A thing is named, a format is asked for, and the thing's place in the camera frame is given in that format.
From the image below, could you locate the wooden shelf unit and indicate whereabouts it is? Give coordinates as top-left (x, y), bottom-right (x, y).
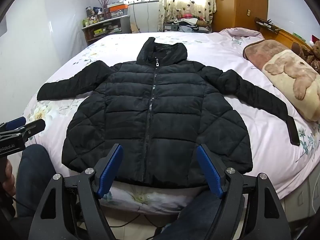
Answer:
top-left (82, 15), bottom-right (131, 46)

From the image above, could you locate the orange lidded storage box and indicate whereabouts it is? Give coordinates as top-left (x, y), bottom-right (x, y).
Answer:
top-left (107, 1), bottom-right (129, 18)

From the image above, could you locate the person's left hand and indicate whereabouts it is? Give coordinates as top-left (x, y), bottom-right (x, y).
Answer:
top-left (0, 159), bottom-right (16, 199)

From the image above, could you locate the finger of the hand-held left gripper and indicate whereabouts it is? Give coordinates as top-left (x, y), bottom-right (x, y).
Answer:
top-left (0, 116), bottom-right (27, 132)
top-left (21, 119), bottom-right (46, 141)

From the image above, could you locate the person's left leg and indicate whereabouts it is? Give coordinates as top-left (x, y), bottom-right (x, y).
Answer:
top-left (14, 144), bottom-right (57, 218)

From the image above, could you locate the black cable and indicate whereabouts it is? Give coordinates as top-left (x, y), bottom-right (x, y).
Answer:
top-left (107, 211), bottom-right (165, 240)

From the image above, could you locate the white cabinet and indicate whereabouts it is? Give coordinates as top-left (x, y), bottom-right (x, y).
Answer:
top-left (128, 1), bottom-right (161, 33)

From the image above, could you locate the black box appliance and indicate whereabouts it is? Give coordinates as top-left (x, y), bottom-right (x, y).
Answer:
top-left (163, 22), bottom-right (179, 32)

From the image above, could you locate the brown teddy bear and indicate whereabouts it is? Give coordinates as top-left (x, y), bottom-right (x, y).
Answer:
top-left (291, 40), bottom-right (320, 68)

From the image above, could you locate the person's right leg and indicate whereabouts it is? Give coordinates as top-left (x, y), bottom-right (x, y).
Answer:
top-left (159, 189), bottom-right (231, 240)

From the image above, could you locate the group of bottles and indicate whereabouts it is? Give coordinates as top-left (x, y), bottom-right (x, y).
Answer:
top-left (84, 6), bottom-right (106, 27)

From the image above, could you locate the bear print pillow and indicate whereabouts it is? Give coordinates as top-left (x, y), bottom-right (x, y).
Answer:
top-left (254, 17), bottom-right (320, 55)
top-left (261, 49), bottom-right (320, 122)

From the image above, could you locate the bed with floral pink sheet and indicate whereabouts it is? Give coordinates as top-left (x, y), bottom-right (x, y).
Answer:
top-left (19, 27), bottom-right (320, 214)

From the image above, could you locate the heart print curtain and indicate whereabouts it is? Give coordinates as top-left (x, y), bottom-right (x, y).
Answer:
top-left (157, 0), bottom-right (217, 32)

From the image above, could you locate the black puffer jacket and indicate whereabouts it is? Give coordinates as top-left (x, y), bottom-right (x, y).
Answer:
top-left (37, 37), bottom-right (301, 188)

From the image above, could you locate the pile of clothes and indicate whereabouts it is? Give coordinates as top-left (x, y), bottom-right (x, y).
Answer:
top-left (174, 15), bottom-right (213, 33)

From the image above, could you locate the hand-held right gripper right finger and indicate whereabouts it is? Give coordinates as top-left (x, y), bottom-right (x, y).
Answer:
top-left (196, 144), bottom-right (292, 240)

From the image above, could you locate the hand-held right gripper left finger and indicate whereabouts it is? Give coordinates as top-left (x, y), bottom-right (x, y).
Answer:
top-left (31, 144), bottom-right (124, 240)

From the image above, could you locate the wooden wardrobe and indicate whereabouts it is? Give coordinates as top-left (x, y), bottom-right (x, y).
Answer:
top-left (212, 0), bottom-right (269, 33)

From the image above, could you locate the brown plush pillow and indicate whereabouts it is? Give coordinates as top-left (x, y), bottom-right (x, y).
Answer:
top-left (243, 39), bottom-right (296, 68)

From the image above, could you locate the person's leg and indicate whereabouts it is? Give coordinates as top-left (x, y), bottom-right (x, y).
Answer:
top-left (159, 189), bottom-right (231, 240)
top-left (14, 144), bottom-right (57, 218)

